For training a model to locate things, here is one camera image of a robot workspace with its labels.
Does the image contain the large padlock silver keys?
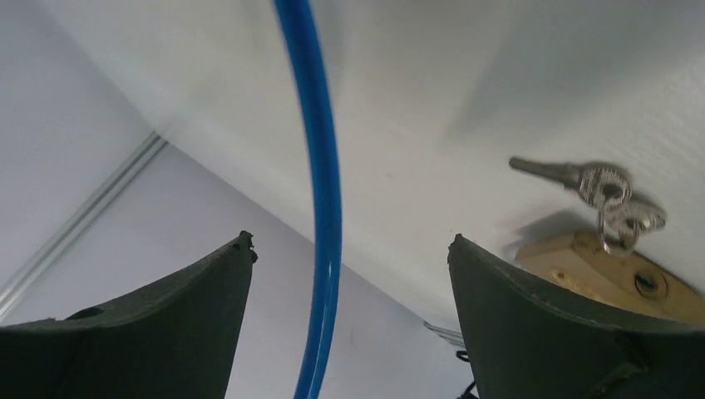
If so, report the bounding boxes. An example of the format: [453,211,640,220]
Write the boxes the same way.
[508,156,667,257]

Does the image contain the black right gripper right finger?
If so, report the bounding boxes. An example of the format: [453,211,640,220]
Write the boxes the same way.
[447,235,704,398]

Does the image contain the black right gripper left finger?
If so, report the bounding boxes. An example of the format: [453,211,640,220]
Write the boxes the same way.
[1,231,258,398]

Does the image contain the blue cable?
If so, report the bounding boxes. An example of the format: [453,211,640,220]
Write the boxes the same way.
[272,0,343,399]

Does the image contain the large brass padlock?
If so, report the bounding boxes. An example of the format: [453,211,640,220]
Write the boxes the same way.
[515,230,704,326]

